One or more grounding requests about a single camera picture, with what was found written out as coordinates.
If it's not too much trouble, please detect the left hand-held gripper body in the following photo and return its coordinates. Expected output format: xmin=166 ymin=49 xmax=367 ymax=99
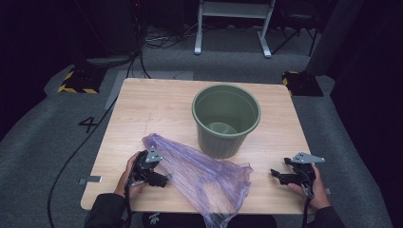
xmin=131 ymin=145 xmax=165 ymax=188

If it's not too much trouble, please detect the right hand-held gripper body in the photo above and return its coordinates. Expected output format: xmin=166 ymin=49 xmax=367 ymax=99
xmin=286 ymin=151 xmax=326 ymax=199

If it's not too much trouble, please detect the purple plastic bag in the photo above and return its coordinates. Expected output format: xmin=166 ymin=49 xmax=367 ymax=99
xmin=142 ymin=132 xmax=255 ymax=228

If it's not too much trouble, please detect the green plastic bin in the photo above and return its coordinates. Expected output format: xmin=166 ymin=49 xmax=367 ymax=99
xmin=191 ymin=84 xmax=262 ymax=160

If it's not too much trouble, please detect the person's right hand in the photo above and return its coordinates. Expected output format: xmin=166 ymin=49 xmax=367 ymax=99
xmin=287 ymin=163 xmax=332 ymax=212

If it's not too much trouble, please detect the person's left hand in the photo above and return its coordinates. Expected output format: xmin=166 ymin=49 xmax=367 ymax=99
xmin=114 ymin=151 xmax=146 ymax=199

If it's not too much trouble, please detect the person's black-clothed lap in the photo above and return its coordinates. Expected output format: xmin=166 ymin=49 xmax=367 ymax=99
xmin=141 ymin=212 xmax=278 ymax=228

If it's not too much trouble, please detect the black yellow striped base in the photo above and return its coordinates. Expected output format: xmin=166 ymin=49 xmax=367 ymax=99
xmin=57 ymin=66 xmax=107 ymax=95
xmin=281 ymin=70 xmax=325 ymax=98

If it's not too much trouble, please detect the grey pillar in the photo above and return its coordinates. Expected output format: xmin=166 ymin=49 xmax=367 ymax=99
xmin=304 ymin=0 xmax=365 ymax=77

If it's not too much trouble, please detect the dark equipment stand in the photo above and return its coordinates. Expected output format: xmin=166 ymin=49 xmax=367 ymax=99
xmin=72 ymin=0 xmax=144 ymax=69

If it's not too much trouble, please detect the black chair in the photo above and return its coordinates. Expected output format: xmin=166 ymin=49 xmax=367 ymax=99
xmin=272 ymin=0 xmax=321 ymax=58

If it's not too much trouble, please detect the right hand-held gripper cable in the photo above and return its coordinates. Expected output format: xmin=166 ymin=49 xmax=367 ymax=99
xmin=300 ymin=186 xmax=315 ymax=228

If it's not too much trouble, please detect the hand-held gripper cable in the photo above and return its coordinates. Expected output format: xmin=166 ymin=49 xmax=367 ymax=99
xmin=300 ymin=186 xmax=315 ymax=228
xmin=124 ymin=177 xmax=134 ymax=228

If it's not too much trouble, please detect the left hand-held gripper cable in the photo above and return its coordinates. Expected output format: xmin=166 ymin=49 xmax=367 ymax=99
xmin=124 ymin=177 xmax=134 ymax=228

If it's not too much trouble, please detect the long black floor cable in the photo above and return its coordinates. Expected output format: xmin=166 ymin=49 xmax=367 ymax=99
xmin=47 ymin=98 xmax=118 ymax=228

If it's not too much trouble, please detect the bundle of floor cables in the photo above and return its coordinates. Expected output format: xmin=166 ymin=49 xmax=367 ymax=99
xmin=126 ymin=22 xmax=198 ymax=80

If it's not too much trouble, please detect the white metal table frame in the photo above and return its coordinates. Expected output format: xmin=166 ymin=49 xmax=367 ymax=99
xmin=193 ymin=0 xmax=277 ymax=60

